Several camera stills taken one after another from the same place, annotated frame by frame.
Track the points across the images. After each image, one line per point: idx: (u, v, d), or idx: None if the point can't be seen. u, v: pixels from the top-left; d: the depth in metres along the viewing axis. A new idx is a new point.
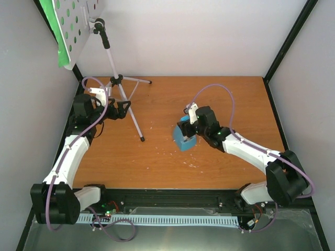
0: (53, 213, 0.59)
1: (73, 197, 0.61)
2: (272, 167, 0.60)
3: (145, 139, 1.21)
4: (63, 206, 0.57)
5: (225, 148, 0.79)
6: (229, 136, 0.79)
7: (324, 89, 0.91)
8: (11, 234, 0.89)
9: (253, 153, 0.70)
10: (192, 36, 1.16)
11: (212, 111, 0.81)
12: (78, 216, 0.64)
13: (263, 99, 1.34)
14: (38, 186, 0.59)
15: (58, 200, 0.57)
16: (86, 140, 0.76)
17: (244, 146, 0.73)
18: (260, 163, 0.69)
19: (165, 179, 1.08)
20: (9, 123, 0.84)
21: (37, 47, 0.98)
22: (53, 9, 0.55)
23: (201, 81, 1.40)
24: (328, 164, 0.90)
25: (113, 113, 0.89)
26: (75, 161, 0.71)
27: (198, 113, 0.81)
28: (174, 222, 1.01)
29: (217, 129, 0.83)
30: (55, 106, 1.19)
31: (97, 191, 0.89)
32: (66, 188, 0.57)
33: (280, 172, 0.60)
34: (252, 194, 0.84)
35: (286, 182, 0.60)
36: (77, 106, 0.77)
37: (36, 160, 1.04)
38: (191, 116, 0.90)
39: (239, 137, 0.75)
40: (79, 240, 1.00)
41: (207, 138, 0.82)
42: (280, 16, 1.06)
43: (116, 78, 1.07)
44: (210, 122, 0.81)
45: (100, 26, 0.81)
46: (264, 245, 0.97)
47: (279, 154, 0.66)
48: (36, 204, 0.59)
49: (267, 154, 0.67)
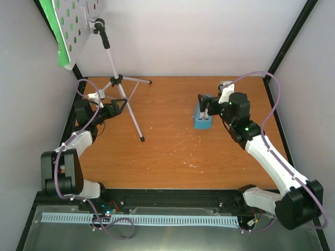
0: (59, 181, 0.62)
1: (79, 167, 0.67)
2: (294, 194, 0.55)
3: (145, 139, 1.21)
4: (70, 169, 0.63)
5: (247, 147, 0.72)
6: (256, 136, 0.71)
7: (324, 89, 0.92)
8: (11, 234, 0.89)
9: (277, 169, 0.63)
10: (192, 36, 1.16)
11: (249, 103, 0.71)
12: (81, 187, 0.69)
13: (263, 98, 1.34)
14: (48, 153, 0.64)
15: (68, 163, 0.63)
16: (90, 134, 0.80)
17: (270, 156, 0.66)
18: (280, 182, 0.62)
19: (165, 179, 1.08)
20: (9, 123, 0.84)
21: (37, 47, 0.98)
22: (53, 8, 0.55)
23: (201, 81, 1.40)
24: (328, 165, 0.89)
25: (110, 111, 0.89)
26: (80, 145, 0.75)
27: (232, 100, 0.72)
28: (174, 222, 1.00)
29: (246, 122, 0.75)
30: (55, 106, 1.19)
31: (97, 188, 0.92)
32: (75, 152, 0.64)
33: (300, 202, 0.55)
34: (255, 198, 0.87)
35: (300, 211, 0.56)
36: (78, 111, 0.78)
37: (36, 160, 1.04)
38: (223, 96, 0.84)
39: (268, 145, 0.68)
40: (79, 240, 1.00)
41: (232, 129, 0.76)
42: (280, 16, 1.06)
43: (116, 78, 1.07)
44: (242, 114, 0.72)
45: (100, 25, 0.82)
46: (264, 245, 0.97)
47: (304, 181, 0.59)
48: (45, 170, 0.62)
49: (292, 178, 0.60)
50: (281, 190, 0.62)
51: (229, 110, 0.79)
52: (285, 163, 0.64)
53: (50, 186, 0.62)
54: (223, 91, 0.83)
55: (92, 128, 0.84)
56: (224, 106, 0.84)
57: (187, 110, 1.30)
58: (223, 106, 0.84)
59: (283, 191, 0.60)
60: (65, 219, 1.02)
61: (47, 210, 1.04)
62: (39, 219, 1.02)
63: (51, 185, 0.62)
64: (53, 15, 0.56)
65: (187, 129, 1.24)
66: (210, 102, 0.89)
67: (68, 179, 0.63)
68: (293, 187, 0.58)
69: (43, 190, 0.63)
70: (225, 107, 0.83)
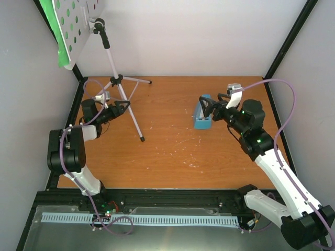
0: (64, 156, 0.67)
1: (82, 146, 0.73)
2: (306, 221, 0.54)
3: (145, 139, 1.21)
4: (74, 144, 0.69)
5: (258, 160, 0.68)
6: (268, 150, 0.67)
7: (324, 89, 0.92)
8: (10, 234, 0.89)
9: (289, 191, 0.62)
10: (192, 35, 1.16)
11: (264, 114, 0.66)
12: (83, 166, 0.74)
13: (263, 98, 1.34)
14: (55, 131, 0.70)
15: (73, 139, 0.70)
16: (95, 129, 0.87)
17: (283, 174, 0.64)
18: (291, 204, 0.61)
19: (165, 179, 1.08)
20: (9, 123, 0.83)
21: (37, 46, 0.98)
22: (54, 9, 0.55)
23: (201, 81, 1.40)
24: (328, 164, 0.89)
25: (114, 112, 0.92)
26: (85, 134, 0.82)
27: (245, 109, 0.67)
28: (174, 222, 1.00)
29: (258, 133, 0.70)
30: (55, 106, 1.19)
31: (98, 182, 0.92)
32: (79, 130, 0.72)
33: (311, 227, 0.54)
34: (257, 205, 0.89)
35: (309, 235, 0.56)
36: (85, 110, 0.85)
37: (36, 160, 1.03)
38: (231, 101, 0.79)
39: (282, 163, 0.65)
40: (79, 241, 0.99)
41: (242, 140, 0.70)
42: (280, 16, 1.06)
43: (116, 78, 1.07)
44: (254, 125, 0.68)
45: (100, 25, 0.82)
46: (264, 246, 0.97)
47: (317, 207, 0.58)
48: (51, 145, 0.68)
49: (305, 202, 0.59)
50: (292, 212, 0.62)
51: (241, 117, 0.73)
52: (298, 185, 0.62)
53: (55, 161, 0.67)
54: (233, 96, 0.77)
55: (97, 125, 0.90)
56: (232, 112, 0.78)
57: (187, 110, 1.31)
58: (232, 112, 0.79)
59: (295, 214, 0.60)
60: (65, 219, 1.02)
61: (47, 210, 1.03)
62: (39, 219, 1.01)
63: (56, 159, 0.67)
64: (53, 15, 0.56)
65: (187, 129, 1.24)
66: (217, 107, 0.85)
67: (71, 154, 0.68)
68: (306, 212, 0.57)
69: (48, 164, 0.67)
70: (234, 114, 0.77)
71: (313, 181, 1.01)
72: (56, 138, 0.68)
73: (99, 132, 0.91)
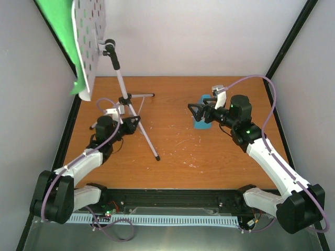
0: (47, 204, 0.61)
1: (71, 196, 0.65)
2: (294, 197, 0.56)
3: (160, 158, 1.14)
4: (59, 197, 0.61)
5: (248, 149, 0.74)
6: (258, 139, 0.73)
7: (324, 89, 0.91)
8: (11, 233, 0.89)
9: (279, 173, 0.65)
10: (192, 36, 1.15)
11: (250, 105, 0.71)
12: (69, 216, 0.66)
13: (263, 100, 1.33)
14: (46, 174, 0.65)
15: (59, 192, 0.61)
16: (101, 156, 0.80)
17: (271, 158, 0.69)
18: (282, 186, 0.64)
19: (165, 179, 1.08)
20: (9, 123, 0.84)
21: (36, 47, 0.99)
22: (75, 40, 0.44)
23: (201, 81, 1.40)
24: (328, 164, 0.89)
25: (130, 127, 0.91)
26: (84, 169, 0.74)
27: (234, 103, 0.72)
28: (174, 222, 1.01)
29: (247, 125, 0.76)
30: (55, 106, 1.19)
31: (97, 192, 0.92)
32: (69, 181, 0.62)
33: (301, 206, 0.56)
34: (255, 199, 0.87)
35: (302, 215, 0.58)
36: (99, 129, 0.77)
37: (36, 160, 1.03)
38: (218, 102, 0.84)
39: (270, 148, 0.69)
40: (79, 241, 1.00)
41: (233, 133, 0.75)
42: (281, 15, 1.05)
43: (125, 99, 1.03)
44: (243, 117, 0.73)
45: (111, 47, 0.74)
46: (264, 246, 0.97)
47: (306, 185, 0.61)
48: (38, 190, 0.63)
49: (294, 181, 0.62)
50: (282, 193, 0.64)
51: (229, 113, 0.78)
52: (287, 167, 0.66)
53: (37, 208, 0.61)
54: (218, 96, 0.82)
55: (106, 148, 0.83)
56: (222, 111, 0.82)
57: (186, 110, 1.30)
58: (221, 111, 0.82)
59: (285, 195, 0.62)
60: None
61: None
62: (38, 219, 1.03)
63: (38, 206, 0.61)
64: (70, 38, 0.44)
65: (187, 129, 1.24)
66: (207, 110, 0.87)
67: (56, 205, 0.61)
68: (294, 191, 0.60)
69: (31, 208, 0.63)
70: (224, 112, 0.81)
71: (313, 180, 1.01)
72: (45, 182, 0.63)
73: (106, 155, 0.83)
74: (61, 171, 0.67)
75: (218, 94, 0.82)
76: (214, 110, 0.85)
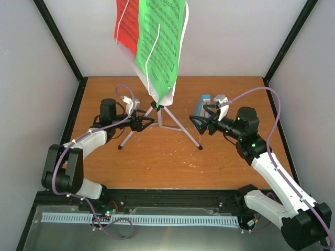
0: (58, 177, 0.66)
1: (80, 167, 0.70)
2: (300, 215, 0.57)
3: (202, 148, 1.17)
4: (71, 169, 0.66)
5: (254, 163, 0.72)
6: (263, 153, 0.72)
7: (325, 87, 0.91)
8: (10, 232, 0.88)
9: (284, 190, 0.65)
10: (193, 35, 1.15)
11: (258, 120, 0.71)
12: (78, 190, 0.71)
13: (264, 101, 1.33)
14: (55, 147, 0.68)
15: (70, 162, 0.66)
16: (105, 134, 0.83)
17: (278, 174, 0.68)
18: (287, 204, 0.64)
19: (165, 179, 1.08)
20: (8, 122, 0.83)
21: (35, 45, 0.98)
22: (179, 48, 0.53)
23: (201, 81, 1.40)
24: (328, 163, 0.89)
25: (133, 125, 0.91)
26: (91, 145, 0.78)
27: (241, 116, 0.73)
28: (175, 222, 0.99)
29: (253, 138, 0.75)
30: (55, 105, 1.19)
31: (98, 189, 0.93)
32: (78, 152, 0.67)
33: (308, 225, 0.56)
34: (256, 204, 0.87)
35: (307, 234, 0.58)
36: (102, 108, 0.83)
37: (36, 159, 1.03)
38: (221, 114, 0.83)
39: (276, 163, 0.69)
40: (78, 241, 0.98)
41: (238, 145, 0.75)
42: (281, 15, 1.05)
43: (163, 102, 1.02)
44: (249, 130, 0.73)
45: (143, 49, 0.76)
46: (264, 246, 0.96)
47: (313, 204, 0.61)
48: (48, 161, 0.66)
49: (300, 200, 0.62)
50: (288, 210, 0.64)
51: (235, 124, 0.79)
52: (292, 183, 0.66)
53: (48, 179, 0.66)
54: (222, 109, 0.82)
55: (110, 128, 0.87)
56: (227, 121, 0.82)
57: (187, 110, 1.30)
58: (226, 122, 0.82)
59: (291, 213, 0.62)
60: (65, 219, 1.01)
61: (47, 210, 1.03)
62: (39, 219, 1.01)
63: (49, 178, 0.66)
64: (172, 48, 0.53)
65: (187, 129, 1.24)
66: (210, 123, 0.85)
67: (69, 171, 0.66)
68: (301, 210, 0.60)
69: (42, 181, 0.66)
70: (230, 122, 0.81)
71: (313, 180, 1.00)
72: (55, 153, 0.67)
73: (110, 135, 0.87)
74: (69, 144, 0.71)
75: (222, 106, 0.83)
76: (219, 122, 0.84)
